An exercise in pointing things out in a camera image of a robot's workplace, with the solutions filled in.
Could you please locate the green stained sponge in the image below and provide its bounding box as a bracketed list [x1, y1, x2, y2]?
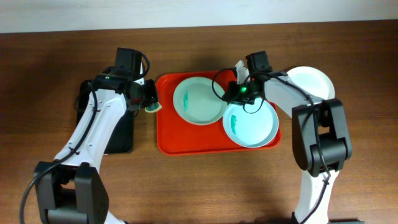
[145, 102, 162, 113]

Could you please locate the mint green plate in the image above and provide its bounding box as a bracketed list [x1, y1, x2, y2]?
[173, 77, 228, 126]

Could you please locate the white plate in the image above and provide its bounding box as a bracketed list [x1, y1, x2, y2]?
[287, 66, 335, 100]

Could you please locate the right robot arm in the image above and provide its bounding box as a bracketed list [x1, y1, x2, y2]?
[221, 71, 352, 223]

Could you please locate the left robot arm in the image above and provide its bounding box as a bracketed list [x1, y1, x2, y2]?
[34, 74, 159, 223]

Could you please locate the black rectangular tray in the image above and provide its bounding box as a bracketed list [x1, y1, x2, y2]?
[74, 80, 135, 155]

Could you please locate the light blue plate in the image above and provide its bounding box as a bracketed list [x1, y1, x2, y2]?
[222, 99, 279, 148]

